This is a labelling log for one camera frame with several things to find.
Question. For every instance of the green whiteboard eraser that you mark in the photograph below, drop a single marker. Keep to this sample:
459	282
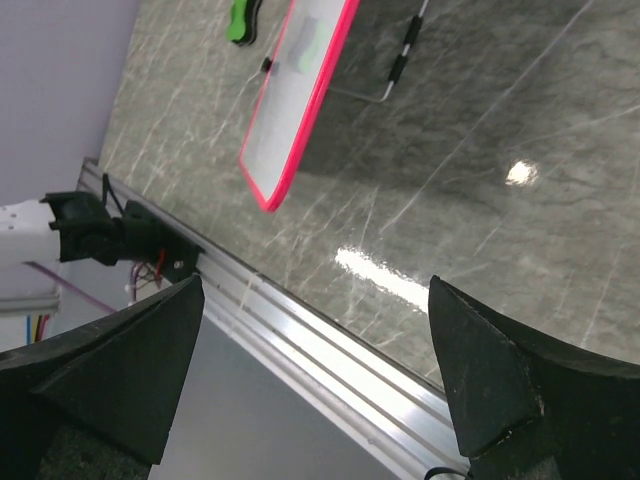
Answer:
243	27

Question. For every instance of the grey wire whiteboard stand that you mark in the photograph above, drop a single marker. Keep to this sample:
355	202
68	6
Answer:
399	64

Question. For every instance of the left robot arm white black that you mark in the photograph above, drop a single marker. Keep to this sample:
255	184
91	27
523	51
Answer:
64	227

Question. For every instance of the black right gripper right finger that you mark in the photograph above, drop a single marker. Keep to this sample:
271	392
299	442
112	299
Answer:
525	405

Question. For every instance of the pink framed whiteboard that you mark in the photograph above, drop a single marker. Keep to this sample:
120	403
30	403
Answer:
295	84

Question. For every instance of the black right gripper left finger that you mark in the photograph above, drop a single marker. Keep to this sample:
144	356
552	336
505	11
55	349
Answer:
99	401

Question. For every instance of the aluminium mounting rail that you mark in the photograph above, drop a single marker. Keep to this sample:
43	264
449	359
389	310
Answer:
399	420

